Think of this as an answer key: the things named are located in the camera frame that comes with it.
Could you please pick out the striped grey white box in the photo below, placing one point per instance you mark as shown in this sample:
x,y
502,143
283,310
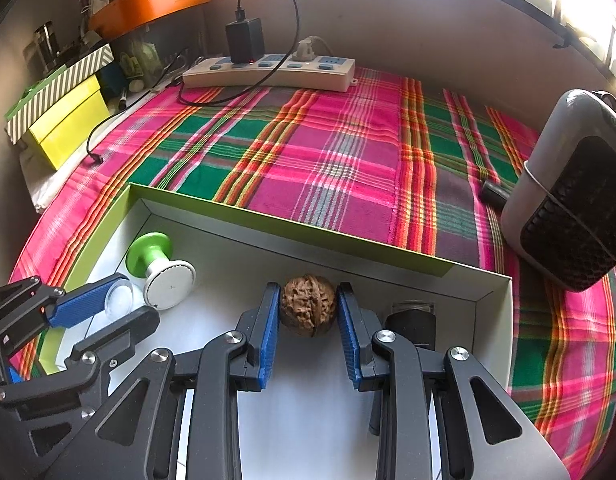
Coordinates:
x,y
72,72

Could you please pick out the white power strip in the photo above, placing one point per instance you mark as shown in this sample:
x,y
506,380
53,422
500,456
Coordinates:
x,y
288,77

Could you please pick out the pink green plaid tablecloth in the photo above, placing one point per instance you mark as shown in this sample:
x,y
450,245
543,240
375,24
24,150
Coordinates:
x,y
338,160

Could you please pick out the white black fan heater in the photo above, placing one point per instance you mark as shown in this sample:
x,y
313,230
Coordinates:
x,y
563,210

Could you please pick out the green white spool-shaped gadget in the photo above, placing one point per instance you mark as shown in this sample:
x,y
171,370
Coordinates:
x,y
167,282

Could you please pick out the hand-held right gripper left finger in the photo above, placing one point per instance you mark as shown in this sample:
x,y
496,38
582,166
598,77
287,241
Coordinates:
x,y
270,335

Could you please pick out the small clear plastic jar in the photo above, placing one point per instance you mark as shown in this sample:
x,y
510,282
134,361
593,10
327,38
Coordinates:
x,y
118,302

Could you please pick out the yellow box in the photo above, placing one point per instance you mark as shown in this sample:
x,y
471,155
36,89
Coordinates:
x,y
67,125

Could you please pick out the black rectangular device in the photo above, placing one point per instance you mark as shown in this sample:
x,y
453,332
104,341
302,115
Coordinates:
x,y
410,327

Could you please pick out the small brown walnut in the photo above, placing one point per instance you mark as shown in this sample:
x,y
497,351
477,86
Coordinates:
x,y
308,302

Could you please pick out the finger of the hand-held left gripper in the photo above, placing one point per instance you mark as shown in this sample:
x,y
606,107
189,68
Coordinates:
x,y
117,335
82,305

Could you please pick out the glass jar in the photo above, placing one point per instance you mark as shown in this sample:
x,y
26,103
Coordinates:
x,y
45,45

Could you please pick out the black charger adapter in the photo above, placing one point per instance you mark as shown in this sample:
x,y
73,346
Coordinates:
x,y
245,40

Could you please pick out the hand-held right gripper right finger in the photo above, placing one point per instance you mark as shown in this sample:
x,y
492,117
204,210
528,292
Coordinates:
x,y
349,335

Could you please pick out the green white cardboard box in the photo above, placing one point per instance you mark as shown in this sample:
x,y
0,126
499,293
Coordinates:
x,y
298,410

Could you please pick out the white plug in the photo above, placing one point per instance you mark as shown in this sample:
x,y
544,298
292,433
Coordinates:
x,y
305,50

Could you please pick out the orange box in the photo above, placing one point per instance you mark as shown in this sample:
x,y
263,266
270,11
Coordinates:
x,y
152,2

